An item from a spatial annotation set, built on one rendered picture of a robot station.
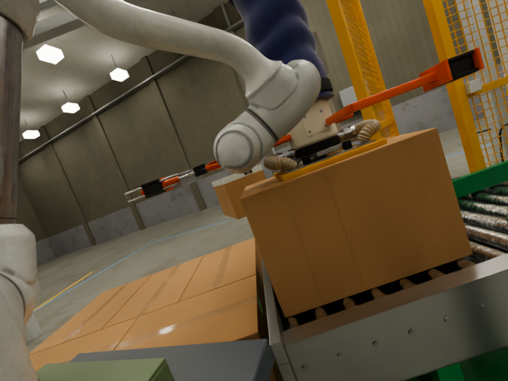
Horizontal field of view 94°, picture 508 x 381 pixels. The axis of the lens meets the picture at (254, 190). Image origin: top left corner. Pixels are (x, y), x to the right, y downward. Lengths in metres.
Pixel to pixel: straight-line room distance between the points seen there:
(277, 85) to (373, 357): 0.67
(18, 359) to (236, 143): 0.41
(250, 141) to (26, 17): 0.49
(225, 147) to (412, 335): 0.62
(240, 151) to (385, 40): 9.23
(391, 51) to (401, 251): 8.88
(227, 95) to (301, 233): 9.41
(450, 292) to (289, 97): 0.59
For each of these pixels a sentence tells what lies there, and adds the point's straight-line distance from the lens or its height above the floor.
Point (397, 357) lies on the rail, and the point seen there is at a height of 0.47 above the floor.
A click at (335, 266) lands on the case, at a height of 0.66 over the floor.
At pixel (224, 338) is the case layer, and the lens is 0.90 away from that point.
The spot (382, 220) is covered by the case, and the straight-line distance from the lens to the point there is 0.81.
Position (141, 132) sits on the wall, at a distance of 12.21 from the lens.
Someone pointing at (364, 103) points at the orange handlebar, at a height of 1.08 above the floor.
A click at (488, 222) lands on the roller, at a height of 0.54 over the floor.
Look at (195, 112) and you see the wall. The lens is 10.57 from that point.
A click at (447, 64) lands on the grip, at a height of 1.09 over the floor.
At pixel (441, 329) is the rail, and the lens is 0.80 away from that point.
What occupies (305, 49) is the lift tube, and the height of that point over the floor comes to 1.31.
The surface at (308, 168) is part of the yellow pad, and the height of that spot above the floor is 0.96.
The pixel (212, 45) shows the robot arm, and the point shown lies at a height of 1.26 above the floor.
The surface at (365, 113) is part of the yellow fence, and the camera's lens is 1.45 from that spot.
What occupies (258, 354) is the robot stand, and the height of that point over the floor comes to 0.75.
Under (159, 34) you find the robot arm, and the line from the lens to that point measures 0.53.
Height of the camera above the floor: 1.02
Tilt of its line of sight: 5 degrees down
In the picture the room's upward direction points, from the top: 20 degrees counter-clockwise
